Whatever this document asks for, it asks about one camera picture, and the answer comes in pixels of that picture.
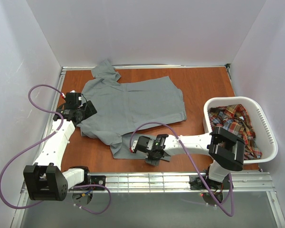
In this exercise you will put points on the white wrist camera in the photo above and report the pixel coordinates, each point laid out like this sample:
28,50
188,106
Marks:
133,147
72,96

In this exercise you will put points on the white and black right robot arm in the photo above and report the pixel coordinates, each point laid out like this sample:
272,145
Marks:
226,150

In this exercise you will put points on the aluminium frame rail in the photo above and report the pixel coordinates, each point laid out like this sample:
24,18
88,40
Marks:
52,111
174,182

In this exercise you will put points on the white plastic laundry basket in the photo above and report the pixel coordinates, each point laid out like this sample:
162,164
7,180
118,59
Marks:
265,139

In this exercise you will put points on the aluminium left frame rail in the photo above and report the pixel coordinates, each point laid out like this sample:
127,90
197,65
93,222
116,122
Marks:
52,111

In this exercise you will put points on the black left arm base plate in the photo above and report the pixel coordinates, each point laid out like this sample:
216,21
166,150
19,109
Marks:
97,180

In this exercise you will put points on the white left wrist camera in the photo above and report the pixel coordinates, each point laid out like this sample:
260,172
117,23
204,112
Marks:
72,96

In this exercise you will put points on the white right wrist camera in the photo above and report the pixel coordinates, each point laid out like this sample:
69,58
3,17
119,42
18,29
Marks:
133,147

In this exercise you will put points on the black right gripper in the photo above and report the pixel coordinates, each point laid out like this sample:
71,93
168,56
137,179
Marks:
153,160

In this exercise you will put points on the grey long sleeve shirt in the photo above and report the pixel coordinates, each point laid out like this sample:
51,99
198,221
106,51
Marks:
122,107

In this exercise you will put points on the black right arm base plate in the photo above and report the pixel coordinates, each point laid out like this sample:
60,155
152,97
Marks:
197,184

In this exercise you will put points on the aluminium front frame rail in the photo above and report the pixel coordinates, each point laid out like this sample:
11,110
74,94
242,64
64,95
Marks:
174,182

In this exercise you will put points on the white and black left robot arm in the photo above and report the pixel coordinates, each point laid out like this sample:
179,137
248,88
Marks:
44,178

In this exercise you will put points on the red plaid shirt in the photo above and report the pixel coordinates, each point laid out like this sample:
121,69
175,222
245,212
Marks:
236,120

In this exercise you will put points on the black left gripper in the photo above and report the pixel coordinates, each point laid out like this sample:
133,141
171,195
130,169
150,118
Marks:
89,109

